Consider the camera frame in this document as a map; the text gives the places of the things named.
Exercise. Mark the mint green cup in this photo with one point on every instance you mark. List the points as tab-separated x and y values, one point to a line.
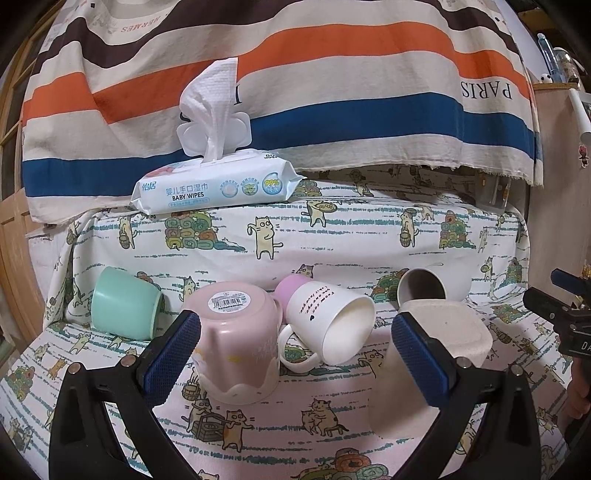
122	304

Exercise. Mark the cat printed cloth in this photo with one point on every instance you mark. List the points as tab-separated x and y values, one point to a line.
351	235

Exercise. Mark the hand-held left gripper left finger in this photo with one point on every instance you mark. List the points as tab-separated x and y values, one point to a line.
170	362

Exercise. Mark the person's right hand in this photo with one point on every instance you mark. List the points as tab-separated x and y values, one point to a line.
581	392

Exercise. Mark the small purple round cup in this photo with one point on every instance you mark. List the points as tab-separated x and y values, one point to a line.
288	288

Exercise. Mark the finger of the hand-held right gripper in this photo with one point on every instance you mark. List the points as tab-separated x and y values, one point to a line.
542	304
561	279

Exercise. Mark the wooden door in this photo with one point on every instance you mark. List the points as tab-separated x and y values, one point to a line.
18	240

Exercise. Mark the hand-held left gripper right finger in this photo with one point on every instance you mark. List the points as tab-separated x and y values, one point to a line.
418	364

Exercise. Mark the white paper cup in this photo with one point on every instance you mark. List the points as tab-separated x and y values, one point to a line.
422	286

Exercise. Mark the small panda figure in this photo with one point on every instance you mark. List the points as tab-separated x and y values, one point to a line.
545	78

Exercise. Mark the white wet wipe sheet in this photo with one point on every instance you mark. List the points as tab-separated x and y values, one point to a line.
207	92

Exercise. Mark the white stick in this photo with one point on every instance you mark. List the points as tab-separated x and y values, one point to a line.
581	108

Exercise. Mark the striped cloth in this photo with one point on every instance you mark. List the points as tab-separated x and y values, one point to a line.
323	69

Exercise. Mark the clear bottle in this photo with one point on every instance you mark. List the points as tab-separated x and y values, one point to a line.
567	64

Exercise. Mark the red cartoon sticker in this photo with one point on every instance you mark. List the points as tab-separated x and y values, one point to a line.
584	154

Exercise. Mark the beige square cup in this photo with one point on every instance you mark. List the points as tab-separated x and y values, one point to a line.
450	330

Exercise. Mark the white mug with black text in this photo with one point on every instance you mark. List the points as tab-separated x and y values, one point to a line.
339	330

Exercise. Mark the baby wipes pack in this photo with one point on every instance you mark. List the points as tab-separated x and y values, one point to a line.
217	187

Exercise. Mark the pink cup with label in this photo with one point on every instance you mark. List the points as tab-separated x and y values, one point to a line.
238	332

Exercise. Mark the wooden cabinet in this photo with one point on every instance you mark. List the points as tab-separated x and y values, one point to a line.
558	194

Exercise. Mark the blue pen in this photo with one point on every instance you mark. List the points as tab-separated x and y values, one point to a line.
549	57

